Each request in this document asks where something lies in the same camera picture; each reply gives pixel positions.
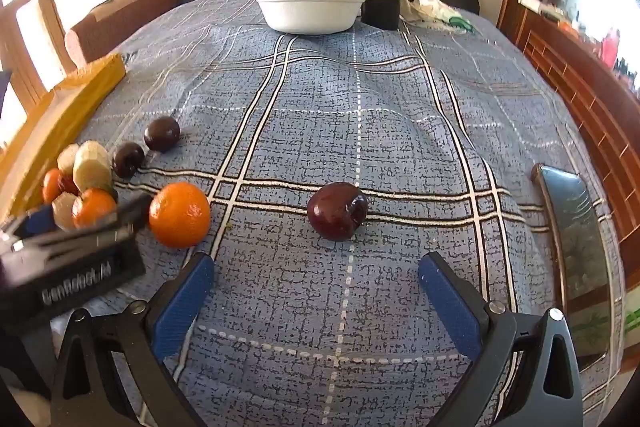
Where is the white bowl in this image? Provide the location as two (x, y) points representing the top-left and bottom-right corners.
(255, 0), (368, 34)

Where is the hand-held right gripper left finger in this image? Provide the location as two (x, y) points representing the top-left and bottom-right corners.
(50, 251), (216, 427)

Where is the blue plaid tablecloth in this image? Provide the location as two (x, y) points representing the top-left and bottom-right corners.
(0, 0), (626, 427)

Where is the glass top side table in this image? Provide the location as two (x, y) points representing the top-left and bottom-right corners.
(531, 163), (626, 373)

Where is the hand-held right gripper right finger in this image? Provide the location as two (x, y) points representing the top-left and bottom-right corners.
(418, 251), (585, 427)

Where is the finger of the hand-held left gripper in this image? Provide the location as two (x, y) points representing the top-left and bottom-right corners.
(65, 193), (153, 249)
(10, 204), (58, 239)

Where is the small dark plum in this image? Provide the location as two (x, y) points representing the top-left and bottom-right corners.
(112, 142), (146, 179)
(143, 116), (181, 152)

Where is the orange tangerine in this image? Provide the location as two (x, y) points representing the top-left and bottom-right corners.
(42, 168), (66, 204)
(148, 181), (212, 250)

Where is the large dark plum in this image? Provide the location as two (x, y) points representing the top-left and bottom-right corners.
(306, 181), (369, 242)

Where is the wooden door frame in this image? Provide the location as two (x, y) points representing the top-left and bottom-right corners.
(0, 0), (68, 148)

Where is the tangerine with green leaf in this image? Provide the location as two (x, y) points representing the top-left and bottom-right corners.
(72, 187), (119, 229)

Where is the small peeled sugarcane piece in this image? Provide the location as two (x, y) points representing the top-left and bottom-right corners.
(51, 192), (77, 231)
(56, 143), (81, 176)

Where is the brown armchair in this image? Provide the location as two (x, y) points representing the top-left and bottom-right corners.
(65, 0), (184, 68)

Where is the black container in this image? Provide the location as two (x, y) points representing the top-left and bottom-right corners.
(361, 0), (401, 30)

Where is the white plastic bag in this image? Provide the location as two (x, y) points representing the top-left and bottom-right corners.
(390, 0), (476, 32)

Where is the yellow-edged white tray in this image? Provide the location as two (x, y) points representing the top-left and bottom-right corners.
(0, 53), (126, 215)

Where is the wooden cabinet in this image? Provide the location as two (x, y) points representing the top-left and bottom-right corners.
(497, 0), (640, 288)

